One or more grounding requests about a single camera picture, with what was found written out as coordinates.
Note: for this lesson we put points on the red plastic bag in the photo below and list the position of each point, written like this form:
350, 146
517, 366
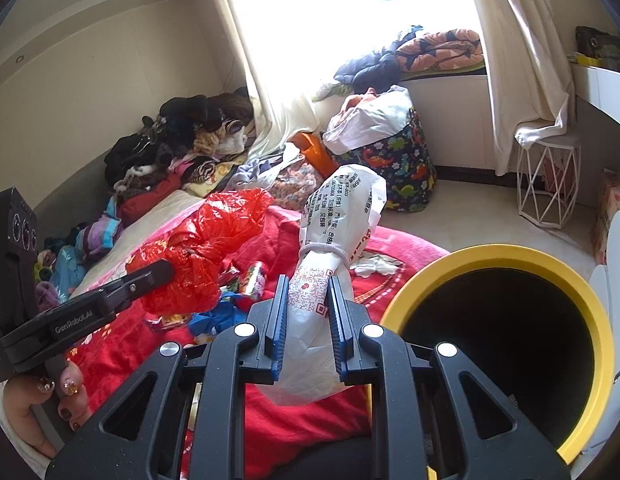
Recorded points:
204, 240

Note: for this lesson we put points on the purple striped cloth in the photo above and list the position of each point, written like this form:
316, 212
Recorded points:
99, 235

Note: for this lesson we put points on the beige bed cover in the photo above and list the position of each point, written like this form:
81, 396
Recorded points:
134, 230

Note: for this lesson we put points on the orange bag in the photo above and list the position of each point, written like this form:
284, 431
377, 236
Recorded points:
315, 152

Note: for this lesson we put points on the dinosaur print storage basket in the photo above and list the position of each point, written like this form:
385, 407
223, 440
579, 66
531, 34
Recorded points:
400, 170

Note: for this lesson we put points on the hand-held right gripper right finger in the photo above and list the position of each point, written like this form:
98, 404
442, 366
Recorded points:
341, 332

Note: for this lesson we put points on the camouflage bag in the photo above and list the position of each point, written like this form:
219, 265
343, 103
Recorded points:
597, 42

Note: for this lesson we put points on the white window bench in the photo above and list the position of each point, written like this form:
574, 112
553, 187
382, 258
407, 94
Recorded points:
455, 120

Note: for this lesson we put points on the white desk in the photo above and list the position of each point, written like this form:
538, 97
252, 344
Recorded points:
605, 85

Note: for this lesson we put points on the floral cloth bag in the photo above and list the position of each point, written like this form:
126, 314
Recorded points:
290, 185

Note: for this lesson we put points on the red floral blanket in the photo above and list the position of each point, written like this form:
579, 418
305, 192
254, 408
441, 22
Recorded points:
300, 430

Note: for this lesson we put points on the cream curtain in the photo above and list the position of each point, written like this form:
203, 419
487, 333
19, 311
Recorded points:
520, 60
270, 110

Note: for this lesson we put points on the white plastic sack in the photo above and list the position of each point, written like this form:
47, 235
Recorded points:
365, 120

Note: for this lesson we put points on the pale lavender cloth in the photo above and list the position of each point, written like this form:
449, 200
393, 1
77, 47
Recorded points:
250, 172

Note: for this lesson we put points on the window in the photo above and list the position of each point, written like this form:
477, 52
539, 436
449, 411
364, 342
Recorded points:
340, 10

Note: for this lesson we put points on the yellow flat object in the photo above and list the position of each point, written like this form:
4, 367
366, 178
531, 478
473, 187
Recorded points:
587, 61

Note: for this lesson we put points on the dark blue jacket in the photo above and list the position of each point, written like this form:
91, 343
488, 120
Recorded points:
370, 72

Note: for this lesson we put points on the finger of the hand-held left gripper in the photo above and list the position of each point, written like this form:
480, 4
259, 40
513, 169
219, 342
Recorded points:
89, 310

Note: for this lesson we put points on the red green snack wrapper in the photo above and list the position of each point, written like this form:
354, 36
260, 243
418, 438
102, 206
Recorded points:
252, 280

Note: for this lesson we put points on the light blue printed cloth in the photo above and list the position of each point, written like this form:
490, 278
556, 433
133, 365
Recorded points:
69, 270

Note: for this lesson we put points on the yellow trash bin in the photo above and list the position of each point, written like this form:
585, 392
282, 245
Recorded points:
490, 252

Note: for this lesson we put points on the yellow snack wrapper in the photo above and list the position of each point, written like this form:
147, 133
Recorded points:
169, 322

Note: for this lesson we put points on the person's left hand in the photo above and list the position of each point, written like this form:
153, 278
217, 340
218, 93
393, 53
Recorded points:
34, 410

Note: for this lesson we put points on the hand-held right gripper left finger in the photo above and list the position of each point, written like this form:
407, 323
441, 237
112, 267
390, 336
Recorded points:
276, 332

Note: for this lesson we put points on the pile of clothes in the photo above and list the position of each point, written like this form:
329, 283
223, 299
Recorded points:
179, 120

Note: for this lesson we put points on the blue snack wrapper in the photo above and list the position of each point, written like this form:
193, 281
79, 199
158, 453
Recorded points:
219, 317

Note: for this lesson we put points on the orange patterned quilt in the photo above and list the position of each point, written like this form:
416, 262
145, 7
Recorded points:
440, 50

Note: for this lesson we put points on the white printed plastic bag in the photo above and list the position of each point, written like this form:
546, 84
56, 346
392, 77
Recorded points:
335, 220

